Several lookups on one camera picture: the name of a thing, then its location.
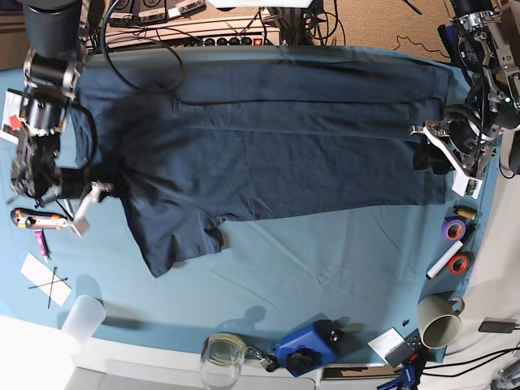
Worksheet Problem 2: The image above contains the translucent plastic cup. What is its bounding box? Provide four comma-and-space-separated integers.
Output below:
61, 295, 106, 349

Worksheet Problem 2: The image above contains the blue spring clamp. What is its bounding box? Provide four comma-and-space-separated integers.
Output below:
376, 357, 427, 390

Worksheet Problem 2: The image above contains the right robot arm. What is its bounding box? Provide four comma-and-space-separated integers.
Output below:
11, 1, 90, 207

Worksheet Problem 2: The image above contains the pink glue tube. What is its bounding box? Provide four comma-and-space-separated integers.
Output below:
34, 229, 50, 263

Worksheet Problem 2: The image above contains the booklet with red cube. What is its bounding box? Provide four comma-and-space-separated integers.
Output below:
1, 89, 25, 145

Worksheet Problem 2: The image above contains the grey remote control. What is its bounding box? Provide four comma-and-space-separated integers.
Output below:
385, 329, 423, 367

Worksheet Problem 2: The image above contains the dark blue T-shirt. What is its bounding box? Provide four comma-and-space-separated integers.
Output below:
71, 58, 451, 277

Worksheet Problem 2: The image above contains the orange grey utility knife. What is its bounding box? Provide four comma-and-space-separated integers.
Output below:
10, 208, 68, 230

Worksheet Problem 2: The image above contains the beige ceramic mug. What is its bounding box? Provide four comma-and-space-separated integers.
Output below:
417, 295, 465, 349

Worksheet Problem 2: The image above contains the black hairpin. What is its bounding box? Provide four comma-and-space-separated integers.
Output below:
47, 266, 58, 310
28, 277, 68, 289

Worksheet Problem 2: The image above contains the white small box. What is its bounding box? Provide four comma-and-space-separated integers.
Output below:
367, 327, 405, 361

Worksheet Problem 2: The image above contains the light blue table cloth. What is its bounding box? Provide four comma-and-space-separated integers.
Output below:
0, 44, 505, 365

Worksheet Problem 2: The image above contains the white paper card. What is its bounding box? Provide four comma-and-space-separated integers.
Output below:
20, 253, 72, 306

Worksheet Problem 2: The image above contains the clear drinking glass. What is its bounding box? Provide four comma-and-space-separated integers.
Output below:
200, 332, 246, 389

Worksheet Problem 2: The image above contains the black power adapter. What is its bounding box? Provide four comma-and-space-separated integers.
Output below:
478, 318, 519, 334

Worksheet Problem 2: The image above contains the small green yellow battery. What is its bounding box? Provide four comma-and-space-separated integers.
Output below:
453, 206, 479, 221

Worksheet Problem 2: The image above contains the purple tape roll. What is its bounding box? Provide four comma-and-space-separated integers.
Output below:
441, 217, 466, 242

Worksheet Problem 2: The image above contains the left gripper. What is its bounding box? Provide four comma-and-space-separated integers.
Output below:
412, 104, 496, 175

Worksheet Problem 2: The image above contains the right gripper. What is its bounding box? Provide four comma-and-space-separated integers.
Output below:
11, 149, 92, 203

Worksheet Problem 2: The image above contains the black power strip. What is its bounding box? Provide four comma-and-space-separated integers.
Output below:
202, 32, 280, 46

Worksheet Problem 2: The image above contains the white marker pen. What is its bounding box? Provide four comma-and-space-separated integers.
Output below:
426, 240, 464, 280

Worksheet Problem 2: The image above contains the small metal padlock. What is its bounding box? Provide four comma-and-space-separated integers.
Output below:
246, 345, 280, 373

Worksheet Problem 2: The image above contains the blue clamp block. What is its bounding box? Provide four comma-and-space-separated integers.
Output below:
270, 320, 344, 377

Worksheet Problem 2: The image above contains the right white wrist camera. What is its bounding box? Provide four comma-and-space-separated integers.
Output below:
67, 181, 114, 237

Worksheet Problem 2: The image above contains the red tape roll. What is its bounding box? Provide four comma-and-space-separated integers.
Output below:
447, 252, 470, 275

